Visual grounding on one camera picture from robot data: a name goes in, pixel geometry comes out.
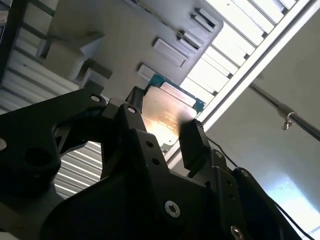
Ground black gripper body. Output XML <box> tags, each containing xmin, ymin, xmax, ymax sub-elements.
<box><xmin>39</xmin><ymin>169</ymin><xmax>241</xmax><ymax>240</ymax></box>

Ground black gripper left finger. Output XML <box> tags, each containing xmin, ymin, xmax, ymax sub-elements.
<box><xmin>0</xmin><ymin>86</ymin><xmax>171</xmax><ymax>198</ymax></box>

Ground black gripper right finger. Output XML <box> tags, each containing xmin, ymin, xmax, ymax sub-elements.
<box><xmin>178</xmin><ymin>118</ymin><xmax>301</xmax><ymax>240</ymax></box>

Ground silver CPU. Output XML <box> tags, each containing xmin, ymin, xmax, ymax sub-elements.
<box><xmin>142</xmin><ymin>73</ymin><xmax>206</xmax><ymax>151</ymax></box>

